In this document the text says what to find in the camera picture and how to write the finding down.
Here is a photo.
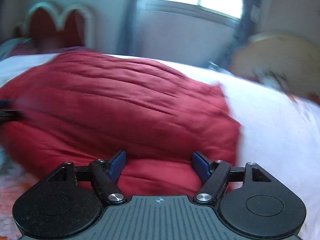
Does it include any red quilted puffer jacket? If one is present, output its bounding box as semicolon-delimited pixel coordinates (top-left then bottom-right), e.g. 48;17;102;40
1;53;240;196

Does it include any white floral bed sheet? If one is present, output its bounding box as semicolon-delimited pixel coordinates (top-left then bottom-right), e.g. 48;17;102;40
0;53;320;240

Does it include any red heart-shaped headboard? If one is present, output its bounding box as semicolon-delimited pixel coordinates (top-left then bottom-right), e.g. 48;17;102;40
13;2;95;49

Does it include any right blue curtain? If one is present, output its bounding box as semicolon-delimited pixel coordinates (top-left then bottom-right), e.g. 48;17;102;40
219;0;261;69

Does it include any left blue curtain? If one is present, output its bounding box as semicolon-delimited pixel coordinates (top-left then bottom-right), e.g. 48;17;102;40
118;0;138;55

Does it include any blue curtain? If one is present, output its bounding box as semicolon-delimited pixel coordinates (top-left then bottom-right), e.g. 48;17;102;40
118;0;138;55
219;0;261;69

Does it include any beige round headboard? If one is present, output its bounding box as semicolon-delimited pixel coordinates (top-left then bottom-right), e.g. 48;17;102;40
229;33;319;98

